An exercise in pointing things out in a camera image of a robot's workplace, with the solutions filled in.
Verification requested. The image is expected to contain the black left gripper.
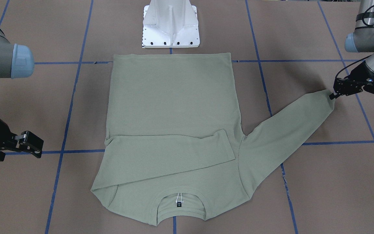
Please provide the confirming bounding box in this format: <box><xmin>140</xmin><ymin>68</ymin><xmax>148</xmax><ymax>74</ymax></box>
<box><xmin>329</xmin><ymin>61</ymin><xmax>374</xmax><ymax>100</ymax></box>

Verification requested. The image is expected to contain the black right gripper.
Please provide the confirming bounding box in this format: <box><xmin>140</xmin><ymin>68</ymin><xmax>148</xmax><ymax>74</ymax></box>
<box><xmin>0</xmin><ymin>119</ymin><xmax>44</xmax><ymax>162</ymax></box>

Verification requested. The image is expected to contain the green long-sleeve shirt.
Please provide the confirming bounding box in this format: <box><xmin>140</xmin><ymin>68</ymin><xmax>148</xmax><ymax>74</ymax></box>
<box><xmin>91</xmin><ymin>52</ymin><xmax>334</xmax><ymax>226</ymax></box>

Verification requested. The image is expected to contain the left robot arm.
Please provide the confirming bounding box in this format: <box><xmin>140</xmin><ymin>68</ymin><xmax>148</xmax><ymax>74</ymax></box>
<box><xmin>329</xmin><ymin>0</ymin><xmax>374</xmax><ymax>100</ymax></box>

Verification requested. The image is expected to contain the black camera cable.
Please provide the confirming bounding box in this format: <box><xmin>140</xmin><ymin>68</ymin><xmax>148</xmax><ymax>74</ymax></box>
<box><xmin>335</xmin><ymin>0</ymin><xmax>374</xmax><ymax>82</ymax></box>

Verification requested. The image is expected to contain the white pedestal base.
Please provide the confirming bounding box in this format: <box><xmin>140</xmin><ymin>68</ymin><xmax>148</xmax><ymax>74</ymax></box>
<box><xmin>142</xmin><ymin>0</ymin><xmax>200</xmax><ymax>48</ymax></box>

